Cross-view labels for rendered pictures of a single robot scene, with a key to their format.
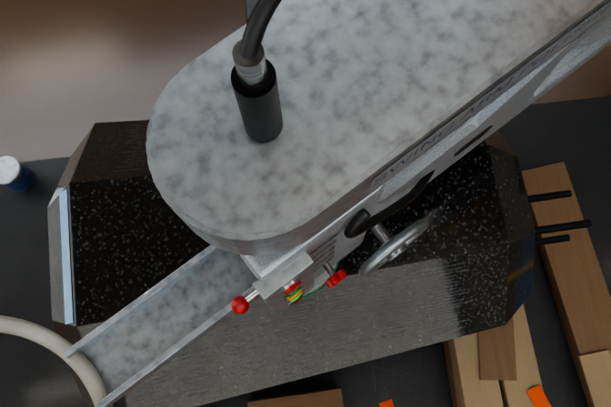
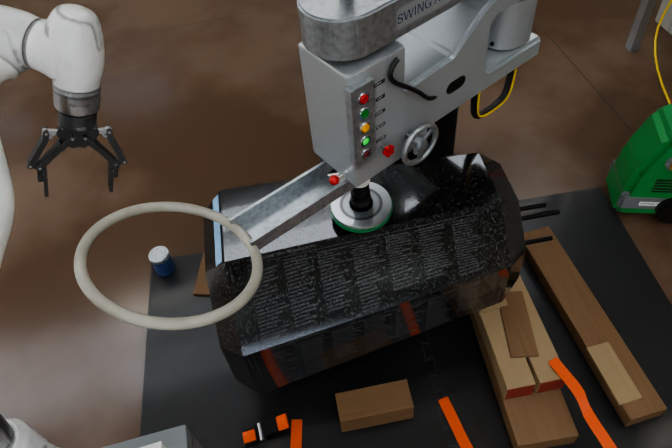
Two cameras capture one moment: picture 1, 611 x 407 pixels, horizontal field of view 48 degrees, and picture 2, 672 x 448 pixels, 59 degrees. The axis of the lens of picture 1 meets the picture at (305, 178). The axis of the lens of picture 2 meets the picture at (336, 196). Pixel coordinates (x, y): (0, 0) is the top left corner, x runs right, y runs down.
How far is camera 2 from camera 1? 1.10 m
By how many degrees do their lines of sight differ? 26
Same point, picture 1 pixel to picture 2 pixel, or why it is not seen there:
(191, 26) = (283, 174)
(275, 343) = (354, 279)
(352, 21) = not seen: outside the picture
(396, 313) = (435, 255)
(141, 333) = (274, 216)
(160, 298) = (284, 199)
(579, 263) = (573, 287)
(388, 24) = not seen: outside the picture
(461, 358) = (494, 344)
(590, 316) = (589, 321)
